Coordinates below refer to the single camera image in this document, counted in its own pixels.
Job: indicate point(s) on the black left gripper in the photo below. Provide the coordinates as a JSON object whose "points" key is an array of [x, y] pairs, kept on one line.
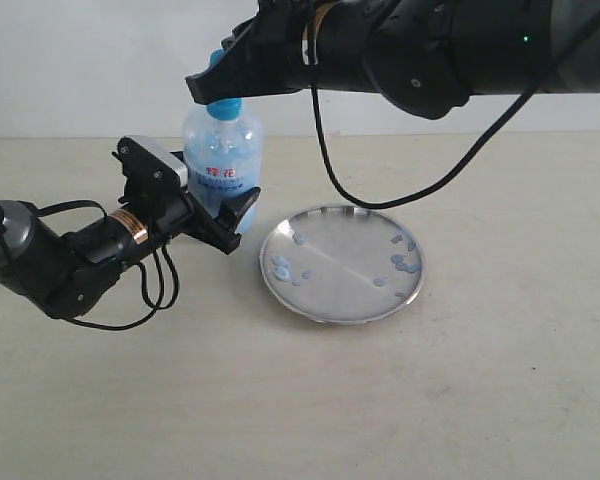
{"points": [[150, 218]]}

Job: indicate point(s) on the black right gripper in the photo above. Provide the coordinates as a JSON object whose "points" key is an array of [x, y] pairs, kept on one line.
{"points": [[265, 55]]}

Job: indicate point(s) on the blue pump lotion bottle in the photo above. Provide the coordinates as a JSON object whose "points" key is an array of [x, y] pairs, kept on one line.
{"points": [[223, 148]]}

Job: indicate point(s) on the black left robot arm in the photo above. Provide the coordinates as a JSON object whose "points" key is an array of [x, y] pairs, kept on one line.
{"points": [[66, 275]]}

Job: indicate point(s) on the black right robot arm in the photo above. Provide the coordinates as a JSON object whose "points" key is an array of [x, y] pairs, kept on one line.
{"points": [[424, 57]]}

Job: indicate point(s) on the round stainless steel plate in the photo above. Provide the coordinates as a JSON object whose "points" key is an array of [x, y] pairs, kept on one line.
{"points": [[342, 264]]}

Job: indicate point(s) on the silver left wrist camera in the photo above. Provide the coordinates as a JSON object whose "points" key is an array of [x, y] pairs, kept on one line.
{"points": [[149, 168]]}

